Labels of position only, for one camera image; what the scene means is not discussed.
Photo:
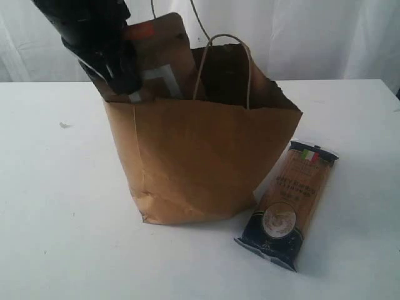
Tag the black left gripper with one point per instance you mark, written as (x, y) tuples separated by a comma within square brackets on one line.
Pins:
[(100, 46)]

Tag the brown kraft standup pouch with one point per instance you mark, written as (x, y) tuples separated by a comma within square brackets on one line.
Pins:
[(164, 59)]

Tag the brown paper bag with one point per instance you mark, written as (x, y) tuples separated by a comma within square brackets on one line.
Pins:
[(200, 159)]

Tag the spaghetti packet dark blue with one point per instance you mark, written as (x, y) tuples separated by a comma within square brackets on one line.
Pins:
[(277, 227)]

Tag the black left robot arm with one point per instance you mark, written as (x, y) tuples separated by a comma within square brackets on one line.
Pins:
[(59, 13)]

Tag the small paper scrap on table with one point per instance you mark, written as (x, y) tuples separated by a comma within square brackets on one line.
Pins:
[(64, 126)]

